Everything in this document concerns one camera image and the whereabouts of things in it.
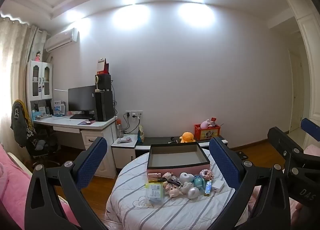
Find white robot figurine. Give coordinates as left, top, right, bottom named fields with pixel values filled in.
left=179, top=172, right=194, bottom=185

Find red capped bottle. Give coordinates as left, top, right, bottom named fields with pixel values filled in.
left=116, top=118, right=124, bottom=138

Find striped white table cloth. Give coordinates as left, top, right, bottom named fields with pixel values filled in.
left=105, top=148, right=251, bottom=230

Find white air conditioner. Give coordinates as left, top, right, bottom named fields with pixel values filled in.
left=44, top=28, right=79, bottom=53

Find black office chair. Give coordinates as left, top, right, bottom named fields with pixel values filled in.
left=10, top=100, right=60, bottom=167

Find pink pig doll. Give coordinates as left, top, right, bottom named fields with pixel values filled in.
left=164, top=183, right=183, bottom=197

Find snack bag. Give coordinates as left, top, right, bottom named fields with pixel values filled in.
left=137, top=124, right=144, bottom=143

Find black subwoofer speaker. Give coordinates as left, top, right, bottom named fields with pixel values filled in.
left=95, top=74, right=111, bottom=91

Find teal egg case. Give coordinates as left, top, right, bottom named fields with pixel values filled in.
left=193, top=175, right=206, bottom=189

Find black computer monitor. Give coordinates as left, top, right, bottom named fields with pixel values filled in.
left=68, top=86, right=95, bottom=120

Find rose gold box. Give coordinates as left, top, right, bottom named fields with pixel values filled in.
left=147, top=173, right=162, bottom=182

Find white plug adapter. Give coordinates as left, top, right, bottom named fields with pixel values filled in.
left=187, top=187, right=200, bottom=199

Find white desk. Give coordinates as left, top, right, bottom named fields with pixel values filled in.
left=34, top=116, right=117, bottom=179

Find black computer tower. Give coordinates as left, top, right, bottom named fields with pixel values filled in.
left=94, top=91, right=114, bottom=122

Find green card case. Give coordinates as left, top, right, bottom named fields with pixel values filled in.
left=146, top=186, right=164, bottom=203

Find black floor scale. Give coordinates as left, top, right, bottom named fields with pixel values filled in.
left=236, top=151, right=248, bottom=161

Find white glass cabinet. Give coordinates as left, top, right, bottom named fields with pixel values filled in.
left=26, top=61, right=53, bottom=101

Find pink black storage box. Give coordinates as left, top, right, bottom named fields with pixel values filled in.
left=146, top=142, right=210, bottom=176

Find white usb charger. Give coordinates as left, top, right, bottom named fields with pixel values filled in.
left=212, top=179, right=225, bottom=193

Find orange octopus plush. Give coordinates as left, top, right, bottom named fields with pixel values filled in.
left=180, top=131, right=195, bottom=143

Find pink plush in crate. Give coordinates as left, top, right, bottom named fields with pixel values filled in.
left=200, top=119, right=210, bottom=129

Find red toy crate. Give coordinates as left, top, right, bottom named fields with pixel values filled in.
left=194, top=124, right=221, bottom=141

